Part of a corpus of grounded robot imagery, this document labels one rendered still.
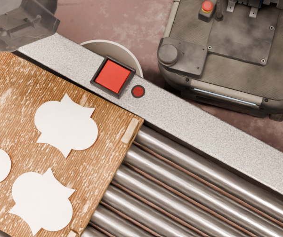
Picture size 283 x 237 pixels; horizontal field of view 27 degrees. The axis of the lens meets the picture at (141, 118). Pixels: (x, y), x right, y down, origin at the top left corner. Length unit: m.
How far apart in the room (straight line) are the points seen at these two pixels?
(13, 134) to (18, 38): 0.49
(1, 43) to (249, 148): 0.63
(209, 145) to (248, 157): 0.09
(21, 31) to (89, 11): 1.61
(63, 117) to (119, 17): 1.18
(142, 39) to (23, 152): 1.17
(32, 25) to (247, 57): 1.32
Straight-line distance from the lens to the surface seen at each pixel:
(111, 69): 1.33
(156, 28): 2.39
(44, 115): 1.30
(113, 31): 2.40
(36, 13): 0.82
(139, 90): 1.32
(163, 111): 1.31
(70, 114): 1.29
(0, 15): 0.82
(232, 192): 1.28
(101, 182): 1.26
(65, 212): 1.25
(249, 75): 2.07
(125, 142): 1.24
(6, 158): 1.30
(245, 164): 1.29
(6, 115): 1.34
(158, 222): 1.25
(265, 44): 2.10
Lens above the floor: 2.17
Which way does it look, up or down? 73 degrees down
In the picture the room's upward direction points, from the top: 12 degrees counter-clockwise
